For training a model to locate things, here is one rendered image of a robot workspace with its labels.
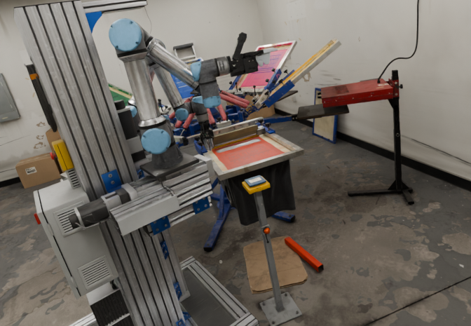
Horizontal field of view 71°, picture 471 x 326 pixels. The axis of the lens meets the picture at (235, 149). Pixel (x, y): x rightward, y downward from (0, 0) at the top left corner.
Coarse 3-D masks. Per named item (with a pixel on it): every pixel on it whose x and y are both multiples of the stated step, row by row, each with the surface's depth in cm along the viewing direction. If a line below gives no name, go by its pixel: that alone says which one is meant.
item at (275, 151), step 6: (252, 138) 266; (258, 138) 263; (252, 144) 251; (258, 144) 249; (264, 144) 246; (270, 144) 243; (276, 150) 230; (258, 156) 225; (264, 156) 223; (270, 156) 221
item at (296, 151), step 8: (272, 136) 252; (288, 144) 226; (288, 152) 212; (296, 152) 211; (264, 160) 208; (272, 160) 207; (280, 160) 209; (216, 168) 211; (240, 168) 203; (248, 168) 204; (256, 168) 206; (224, 176) 201; (232, 176) 202
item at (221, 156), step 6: (234, 144) 260; (216, 150) 256; (228, 150) 250; (234, 150) 247; (222, 156) 239; (222, 162) 229; (228, 162) 226; (240, 162) 222; (246, 162) 220; (252, 162) 218; (228, 168) 216
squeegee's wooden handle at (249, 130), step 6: (252, 126) 261; (228, 132) 258; (234, 132) 258; (240, 132) 259; (246, 132) 261; (252, 132) 262; (216, 138) 255; (222, 138) 256; (228, 138) 258; (234, 138) 259
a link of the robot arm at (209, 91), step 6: (204, 84) 133; (210, 84) 133; (216, 84) 135; (204, 90) 135; (210, 90) 134; (216, 90) 135; (204, 96) 136; (210, 96) 135; (216, 96) 136; (204, 102) 137; (210, 102) 136; (216, 102) 136
